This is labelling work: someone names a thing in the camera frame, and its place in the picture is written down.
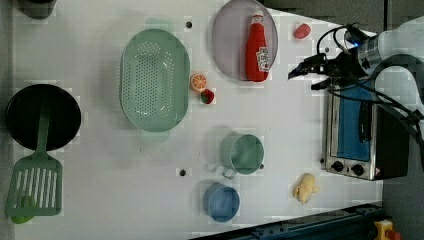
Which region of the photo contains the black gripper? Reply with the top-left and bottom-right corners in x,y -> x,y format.
288,53 -> 365,91

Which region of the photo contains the red plush ketchup bottle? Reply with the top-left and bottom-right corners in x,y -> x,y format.
245,10 -> 270,82

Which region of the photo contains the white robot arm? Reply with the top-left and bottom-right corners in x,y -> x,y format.
288,17 -> 423,96

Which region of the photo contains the round grey plate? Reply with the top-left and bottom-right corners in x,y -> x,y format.
212,0 -> 278,81

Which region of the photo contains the pink plush toy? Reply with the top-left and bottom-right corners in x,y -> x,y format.
293,23 -> 311,40

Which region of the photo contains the silver toaster oven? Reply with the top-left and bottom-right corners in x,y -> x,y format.
325,87 -> 409,181

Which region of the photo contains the red strawberry toy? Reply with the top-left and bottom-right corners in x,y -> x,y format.
201,89 -> 215,104

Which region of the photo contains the yellow plush chicken toy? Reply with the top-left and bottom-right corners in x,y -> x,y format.
293,173 -> 320,204

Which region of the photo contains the orange slice toy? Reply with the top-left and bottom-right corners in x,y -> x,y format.
190,73 -> 207,93

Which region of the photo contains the blue cup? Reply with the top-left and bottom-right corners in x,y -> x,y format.
203,182 -> 240,223

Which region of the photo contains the green perforated colander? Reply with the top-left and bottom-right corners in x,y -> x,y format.
120,18 -> 190,142

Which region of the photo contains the yellow red emergency button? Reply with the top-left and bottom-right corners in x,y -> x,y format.
374,220 -> 402,240

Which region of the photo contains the green slotted spatula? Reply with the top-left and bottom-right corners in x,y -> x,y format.
4,106 -> 64,218

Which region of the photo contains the dark grey container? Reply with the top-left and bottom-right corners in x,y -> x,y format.
17,0 -> 57,19

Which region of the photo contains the black round pan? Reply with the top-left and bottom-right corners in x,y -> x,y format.
5,84 -> 82,151

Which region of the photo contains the lime green toy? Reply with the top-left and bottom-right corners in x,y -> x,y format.
11,196 -> 33,224

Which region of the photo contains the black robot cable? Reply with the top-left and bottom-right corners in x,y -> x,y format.
315,22 -> 424,141

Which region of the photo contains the green cup with handle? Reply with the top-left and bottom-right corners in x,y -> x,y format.
206,132 -> 265,180

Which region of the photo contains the blue metal rail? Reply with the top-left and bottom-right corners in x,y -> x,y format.
190,204 -> 387,240

